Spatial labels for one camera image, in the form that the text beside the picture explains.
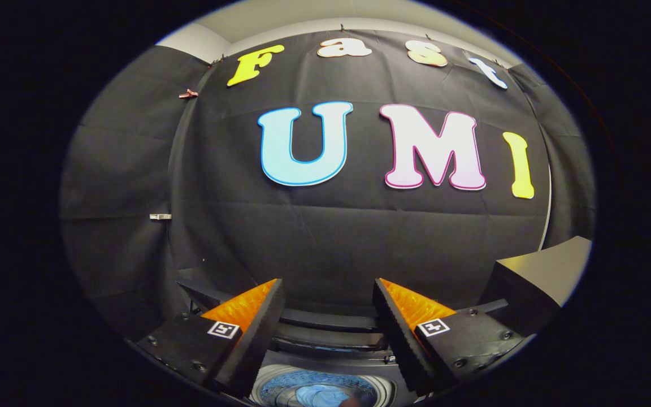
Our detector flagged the light blue collared shirt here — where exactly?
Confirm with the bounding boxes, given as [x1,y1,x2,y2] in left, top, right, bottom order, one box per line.
[294,383,363,407]

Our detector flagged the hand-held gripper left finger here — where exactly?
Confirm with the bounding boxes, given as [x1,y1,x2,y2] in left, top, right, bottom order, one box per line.
[136,279,285,399]

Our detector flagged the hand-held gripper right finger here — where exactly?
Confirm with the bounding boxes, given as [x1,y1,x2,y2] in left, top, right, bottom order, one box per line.
[373,278,524,396]

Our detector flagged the black backdrop cloth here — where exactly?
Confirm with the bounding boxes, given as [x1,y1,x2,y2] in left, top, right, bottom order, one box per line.
[59,28,597,340]

